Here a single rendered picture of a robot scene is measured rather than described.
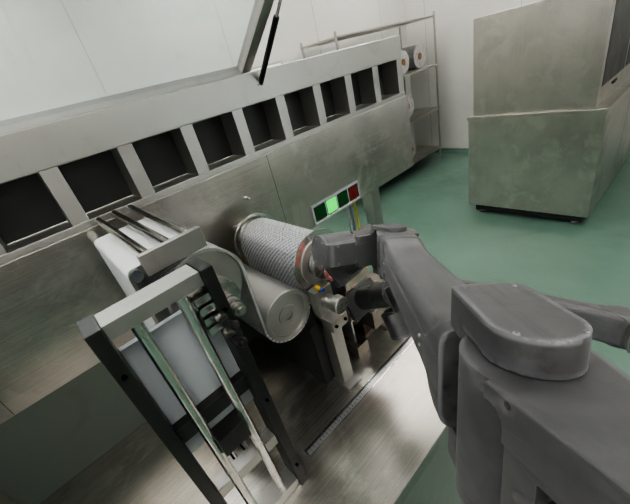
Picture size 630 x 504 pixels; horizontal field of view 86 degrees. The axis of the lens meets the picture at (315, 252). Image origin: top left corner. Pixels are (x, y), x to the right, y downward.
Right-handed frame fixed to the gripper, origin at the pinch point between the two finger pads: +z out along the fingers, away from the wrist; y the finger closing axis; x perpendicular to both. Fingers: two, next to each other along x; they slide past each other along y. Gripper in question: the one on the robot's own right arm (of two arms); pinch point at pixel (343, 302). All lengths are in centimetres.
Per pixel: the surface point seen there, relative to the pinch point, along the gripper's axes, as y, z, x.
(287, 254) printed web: -11.3, -9.0, 19.2
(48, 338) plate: -58, 17, 31
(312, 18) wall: 267, 181, 216
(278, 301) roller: -19.0, -8.7, 11.8
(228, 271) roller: -26.4, -14.5, 22.7
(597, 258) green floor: 218, 34, -104
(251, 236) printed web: -10.6, 4.1, 27.7
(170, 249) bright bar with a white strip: -35, -23, 30
